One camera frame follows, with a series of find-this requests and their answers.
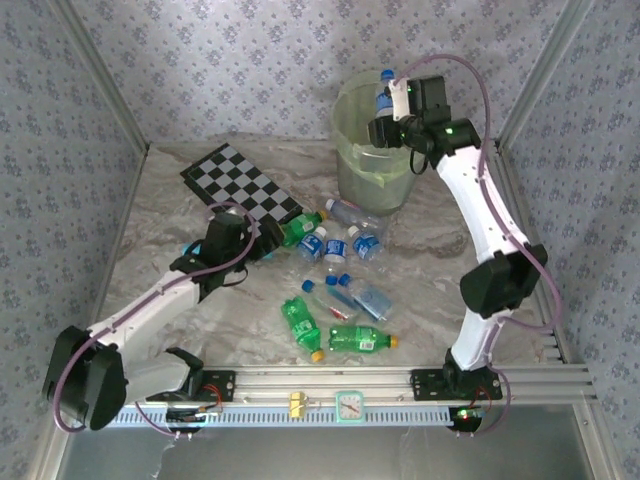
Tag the grey metal panel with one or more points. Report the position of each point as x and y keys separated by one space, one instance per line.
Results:
x=350 y=450

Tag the clear bottle red purple label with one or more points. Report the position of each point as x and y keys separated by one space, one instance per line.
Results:
x=357 y=215

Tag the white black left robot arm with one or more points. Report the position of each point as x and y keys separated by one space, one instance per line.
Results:
x=150 y=310

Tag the small teal clock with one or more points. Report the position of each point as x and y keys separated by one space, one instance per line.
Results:
x=350 y=406

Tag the aluminium side rail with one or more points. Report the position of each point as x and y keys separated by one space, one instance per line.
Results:
x=115 y=255
x=555 y=350

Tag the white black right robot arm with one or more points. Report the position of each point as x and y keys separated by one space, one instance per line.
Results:
x=475 y=200

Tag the aluminium frame post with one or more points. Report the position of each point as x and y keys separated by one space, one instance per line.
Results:
x=109 y=85
x=556 y=50

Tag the small yellow block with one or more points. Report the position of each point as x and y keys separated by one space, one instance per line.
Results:
x=298 y=404

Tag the grey mesh waste bin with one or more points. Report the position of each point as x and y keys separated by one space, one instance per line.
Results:
x=360 y=200

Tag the blue label clear plastic bottle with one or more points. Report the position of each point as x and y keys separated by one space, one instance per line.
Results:
x=382 y=102
x=336 y=248

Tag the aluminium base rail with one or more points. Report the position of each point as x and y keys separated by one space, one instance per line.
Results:
x=325 y=382

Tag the Pocari Sweat blue label bottle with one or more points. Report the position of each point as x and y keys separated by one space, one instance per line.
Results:
x=367 y=243
x=311 y=245

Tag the black grey folding chessboard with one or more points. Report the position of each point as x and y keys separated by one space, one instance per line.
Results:
x=235 y=185

